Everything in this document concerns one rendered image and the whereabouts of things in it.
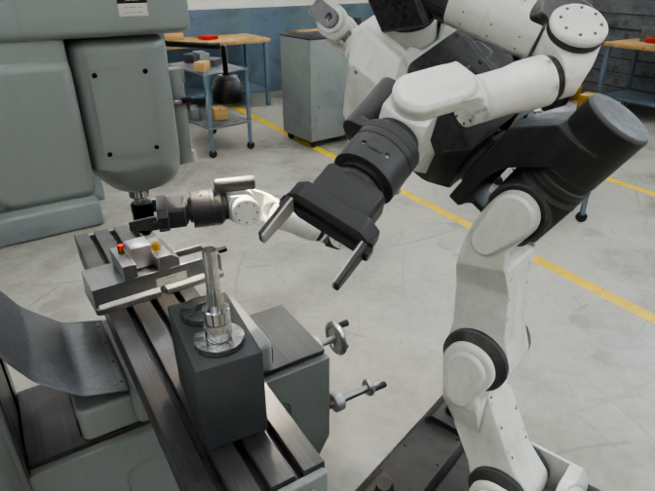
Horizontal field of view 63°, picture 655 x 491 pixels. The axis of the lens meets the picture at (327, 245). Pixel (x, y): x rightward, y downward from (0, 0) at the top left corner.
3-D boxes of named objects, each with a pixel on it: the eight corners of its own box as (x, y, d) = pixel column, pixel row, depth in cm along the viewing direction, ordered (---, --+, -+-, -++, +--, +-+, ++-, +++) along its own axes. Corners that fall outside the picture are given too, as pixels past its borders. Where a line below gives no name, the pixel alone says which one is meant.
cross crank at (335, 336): (337, 338, 185) (337, 310, 179) (357, 358, 176) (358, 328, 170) (296, 354, 177) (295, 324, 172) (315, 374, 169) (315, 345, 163)
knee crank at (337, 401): (379, 381, 179) (380, 367, 176) (390, 392, 175) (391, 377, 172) (324, 406, 169) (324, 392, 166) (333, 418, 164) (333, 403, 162)
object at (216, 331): (202, 344, 93) (198, 319, 91) (210, 328, 98) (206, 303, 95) (228, 346, 93) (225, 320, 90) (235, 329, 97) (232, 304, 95)
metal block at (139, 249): (146, 255, 147) (143, 236, 145) (154, 264, 143) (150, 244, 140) (128, 260, 145) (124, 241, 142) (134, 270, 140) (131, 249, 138)
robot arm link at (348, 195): (366, 269, 68) (415, 203, 72) (374, 233, 59) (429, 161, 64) (287, 218, 71) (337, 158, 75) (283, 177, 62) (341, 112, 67)
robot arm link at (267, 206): (222, 204, 135) (271, 219, 140) (226, 216, 127) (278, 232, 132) (231, 180, 133) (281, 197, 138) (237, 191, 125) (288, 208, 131)
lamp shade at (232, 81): (249, 98, 129) (247, 71, 126) (234, 104, 123) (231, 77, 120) (222, 95, 132) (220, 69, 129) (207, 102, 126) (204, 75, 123)
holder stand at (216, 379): (233, 361, 120) (225, 285, 110) (268, 429, 102) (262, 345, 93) (178, 378, 115) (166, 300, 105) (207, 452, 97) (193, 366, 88)
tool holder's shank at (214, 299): (204, 311, 91) (196, 253, 86) (209, 301, 94) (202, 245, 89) (221, 312, 91) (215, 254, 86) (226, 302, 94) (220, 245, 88)
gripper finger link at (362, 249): (331, 279, 60) (362, 239, 62) (330, 289, 63) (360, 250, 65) (344, 286, 59) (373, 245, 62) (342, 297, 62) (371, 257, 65)
